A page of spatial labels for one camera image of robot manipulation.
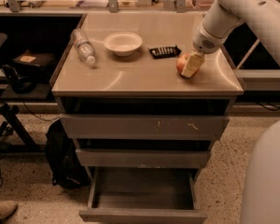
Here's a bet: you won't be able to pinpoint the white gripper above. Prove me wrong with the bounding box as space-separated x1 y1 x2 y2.
181 22 227 77

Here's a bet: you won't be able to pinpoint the red apple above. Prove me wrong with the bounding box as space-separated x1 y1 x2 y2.
176 53 199 78

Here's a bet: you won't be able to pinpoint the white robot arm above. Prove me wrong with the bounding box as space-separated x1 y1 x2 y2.
176 0 280 224

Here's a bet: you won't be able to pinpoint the grey drawer cabinet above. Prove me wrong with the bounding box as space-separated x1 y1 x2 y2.
52 12 244 156

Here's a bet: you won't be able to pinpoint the grey top drawer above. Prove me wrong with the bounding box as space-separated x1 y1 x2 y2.
61 114 229 140

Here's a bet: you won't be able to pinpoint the grey drawer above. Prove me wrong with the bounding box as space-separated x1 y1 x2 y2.
79 167 207 224
76 148 209 169
61 114 229 140

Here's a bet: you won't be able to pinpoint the grey middle drawer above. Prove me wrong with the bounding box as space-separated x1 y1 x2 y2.
76 148 209 169

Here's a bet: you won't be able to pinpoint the grey bottom drawer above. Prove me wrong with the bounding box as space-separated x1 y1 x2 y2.
79 167 207 224

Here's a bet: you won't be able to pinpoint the black snack bar wrapper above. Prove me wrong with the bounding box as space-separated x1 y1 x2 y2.
148 46 181 59

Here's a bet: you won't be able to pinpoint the white stick with tip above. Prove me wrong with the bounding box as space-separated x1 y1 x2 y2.
235 39 260 70

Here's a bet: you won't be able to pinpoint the white bowl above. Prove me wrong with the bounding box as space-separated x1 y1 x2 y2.
104 32 142 57

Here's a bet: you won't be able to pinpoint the clear plastic water bottle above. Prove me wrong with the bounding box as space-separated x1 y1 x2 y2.
72 29 96 67

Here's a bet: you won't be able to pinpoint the black box with label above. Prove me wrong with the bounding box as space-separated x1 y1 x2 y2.
12 50 58 72

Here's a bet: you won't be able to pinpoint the black backpack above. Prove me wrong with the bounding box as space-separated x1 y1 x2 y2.
45 119 90 189

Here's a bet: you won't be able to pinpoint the black headphones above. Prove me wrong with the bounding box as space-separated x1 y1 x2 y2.
2 64 36 94

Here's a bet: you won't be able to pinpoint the beige shoe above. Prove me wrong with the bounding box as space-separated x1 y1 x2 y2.
0 201 18 220

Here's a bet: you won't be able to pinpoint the black desk frame leg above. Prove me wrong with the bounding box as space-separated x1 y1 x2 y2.
0 103 45 153

